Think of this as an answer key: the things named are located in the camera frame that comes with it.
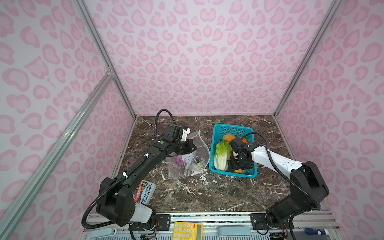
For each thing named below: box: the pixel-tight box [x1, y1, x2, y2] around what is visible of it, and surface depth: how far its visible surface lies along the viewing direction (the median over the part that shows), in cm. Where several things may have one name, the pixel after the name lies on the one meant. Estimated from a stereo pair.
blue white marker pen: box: [304, 228, 329, 236], surface depth 70 cm
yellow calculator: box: [172, 222, 203, 240], surface depth 71 cm
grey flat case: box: [217, 226, 252, 236], surface depth 68 cm
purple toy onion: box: [175, 155, 185, 167], surface depth 91 cm
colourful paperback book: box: [133, 179, 157, 205], surface depth 82 cm
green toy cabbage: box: [214, 140, 232, 171], surface depth 89 cm
